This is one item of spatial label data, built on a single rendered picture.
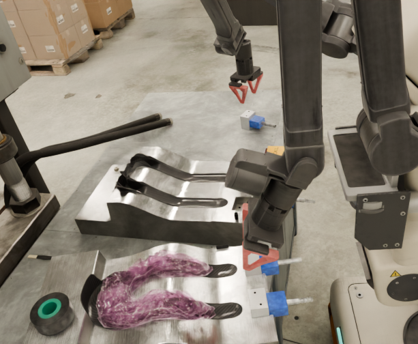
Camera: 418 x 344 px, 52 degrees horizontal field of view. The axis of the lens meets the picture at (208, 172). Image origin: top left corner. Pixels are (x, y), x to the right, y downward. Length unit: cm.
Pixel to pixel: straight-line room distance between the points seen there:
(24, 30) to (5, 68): 344
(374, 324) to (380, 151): 103
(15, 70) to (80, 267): 84
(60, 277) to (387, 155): 74
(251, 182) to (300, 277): 141
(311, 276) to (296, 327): 28
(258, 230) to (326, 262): 140
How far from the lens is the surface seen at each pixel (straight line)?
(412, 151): 67
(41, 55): 506
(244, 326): 91
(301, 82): 61
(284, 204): 72
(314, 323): 194
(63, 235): 133
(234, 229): 108
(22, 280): 126
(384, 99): 64
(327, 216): 236
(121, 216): 117
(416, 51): 78
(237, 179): 69
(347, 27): 106
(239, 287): 97
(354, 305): 165
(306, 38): 59
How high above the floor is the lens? 162
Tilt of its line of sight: 36 degrees down
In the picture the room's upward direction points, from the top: 11 degrees counter-clockwise
